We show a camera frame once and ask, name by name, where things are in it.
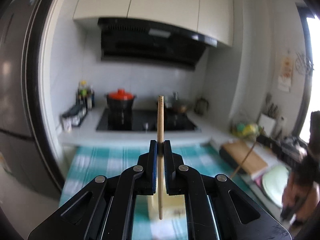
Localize cream plastic utensil holder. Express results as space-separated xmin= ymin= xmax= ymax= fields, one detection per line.
xmin=147 ymin=182 xmax=186 ymax=220

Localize thin chopstick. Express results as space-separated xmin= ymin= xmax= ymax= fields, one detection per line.
xmin=230 ymin=127 xmax=265 ymax=179

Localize wooden chopstick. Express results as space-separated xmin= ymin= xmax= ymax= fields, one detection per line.
xmin=157 ymin=95 xmax=164 ymax=220

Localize pale green plate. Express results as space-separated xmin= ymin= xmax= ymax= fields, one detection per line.
xmin=261 ymin=165 xmax=290 ymax=208

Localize black gas stove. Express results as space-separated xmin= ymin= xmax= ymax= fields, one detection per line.
xmin=96 ymin=109 xmax=200 ymax=132

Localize wooden cutting board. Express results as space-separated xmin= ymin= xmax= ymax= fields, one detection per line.
xmin=219 ymin=140 xmax=268 ymax=176

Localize teal checkered tablecloth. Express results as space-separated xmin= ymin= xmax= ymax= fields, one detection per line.
xmin=58 ymin=145 xmax=253 ymax=240

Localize glass french press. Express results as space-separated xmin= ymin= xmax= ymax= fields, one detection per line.
xmin=194 ymin=97 xmax=209 ymax=116

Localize black pot with red lid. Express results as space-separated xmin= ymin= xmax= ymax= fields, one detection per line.
xmin=105 ymin=88 xmax=136 ymax=112

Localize white knife block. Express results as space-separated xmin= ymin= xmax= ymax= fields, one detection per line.
xmin=258 ymin=103 xmax=278 ymax=137

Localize yellow green sponge bag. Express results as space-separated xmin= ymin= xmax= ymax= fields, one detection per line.
xmin=231 ymin=122 xmax=264 ymax=140

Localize sauce bottles group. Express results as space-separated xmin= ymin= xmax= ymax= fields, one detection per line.
xmin=76 ymin=80 xmax=95 ymax=111

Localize stainless steel refrigerator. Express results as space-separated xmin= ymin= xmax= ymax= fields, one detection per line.
xmin=1 ymin=0 xmax=60 ymax=199

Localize black range hood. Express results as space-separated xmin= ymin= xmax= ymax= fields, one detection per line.
xmin=98 ymin=17 xmax=217 ymax=71

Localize white upper cabinets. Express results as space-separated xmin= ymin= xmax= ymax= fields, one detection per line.
xmin=73 ymin=0 xmax=233 ymax=47

